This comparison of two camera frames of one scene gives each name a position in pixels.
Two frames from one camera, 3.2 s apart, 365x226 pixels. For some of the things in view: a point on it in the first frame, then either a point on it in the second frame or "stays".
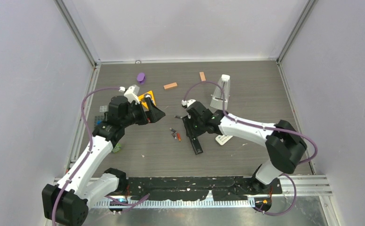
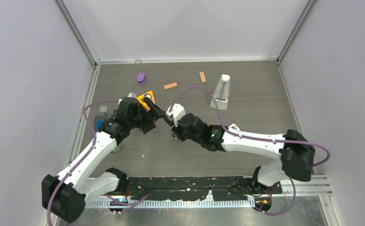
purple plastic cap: (141, 77) stays
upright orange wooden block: (202, 76) stays
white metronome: (216, 101) stays
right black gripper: (191, 131) -> (182, 137)
